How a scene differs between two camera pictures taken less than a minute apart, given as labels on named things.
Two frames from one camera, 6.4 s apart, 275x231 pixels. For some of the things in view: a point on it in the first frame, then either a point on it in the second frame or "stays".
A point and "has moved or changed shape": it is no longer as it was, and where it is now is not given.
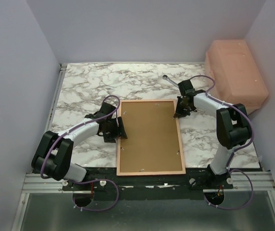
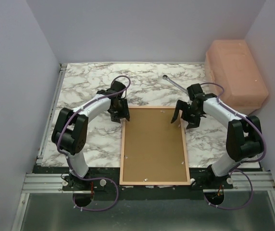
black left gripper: (119, 131) to (117, 118)
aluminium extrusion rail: (33, 183) stays
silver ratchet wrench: (165, 77) stays
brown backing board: (152, 145) has moved or changed shape
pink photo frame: (166, 173) has moved or changed shape
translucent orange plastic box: (238, 79) stays
